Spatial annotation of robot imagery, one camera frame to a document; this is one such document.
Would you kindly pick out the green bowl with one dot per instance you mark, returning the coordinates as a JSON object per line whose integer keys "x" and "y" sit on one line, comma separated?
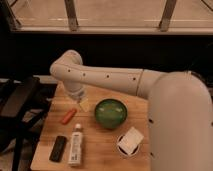
{"x": 110, "y": 113}

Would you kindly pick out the white bottle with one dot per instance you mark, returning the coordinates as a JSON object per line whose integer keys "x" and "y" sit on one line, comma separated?
{"x": 75, "y": 155}

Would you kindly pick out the black remote control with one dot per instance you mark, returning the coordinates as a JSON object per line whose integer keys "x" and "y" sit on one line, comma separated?
{"x": 58, "y": 149}

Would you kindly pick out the orange pepper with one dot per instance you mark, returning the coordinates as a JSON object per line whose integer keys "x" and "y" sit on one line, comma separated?
{"x": 68, "y": 116}

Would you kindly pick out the pale yellow end effector pad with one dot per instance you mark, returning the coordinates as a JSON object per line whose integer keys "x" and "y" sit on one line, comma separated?
{"x": 84, "y": 104}

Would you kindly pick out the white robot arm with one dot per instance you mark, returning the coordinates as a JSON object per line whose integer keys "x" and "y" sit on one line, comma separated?
{"x": 180, "y": 108}

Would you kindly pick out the white cup with dark liquid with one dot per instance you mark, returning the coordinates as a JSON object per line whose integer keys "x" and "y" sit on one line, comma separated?
{"x": 122, "y": 152}

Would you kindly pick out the metal window frame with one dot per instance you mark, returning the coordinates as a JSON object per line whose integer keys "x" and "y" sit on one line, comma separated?
{"x": 162, "y": 17}

